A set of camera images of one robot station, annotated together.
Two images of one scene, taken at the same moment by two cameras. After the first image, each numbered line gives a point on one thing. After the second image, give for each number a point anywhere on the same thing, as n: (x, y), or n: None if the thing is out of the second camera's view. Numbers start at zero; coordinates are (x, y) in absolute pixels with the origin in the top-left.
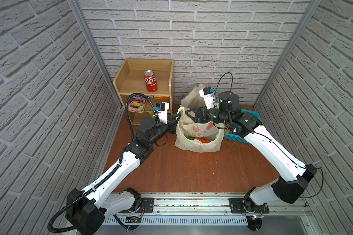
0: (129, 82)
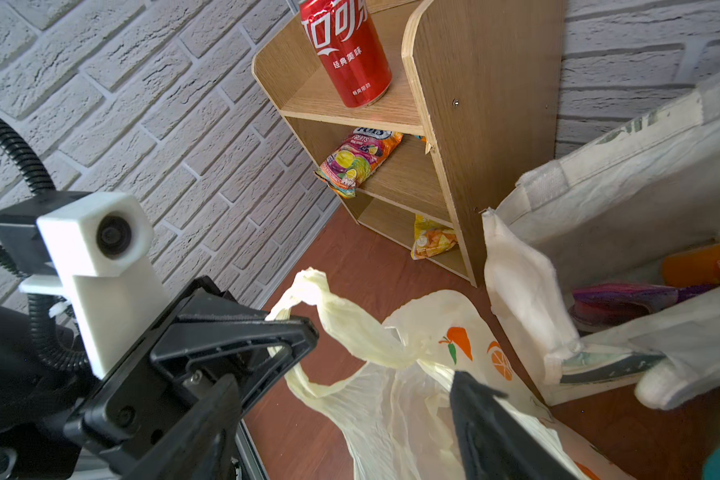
0: (473, 107)
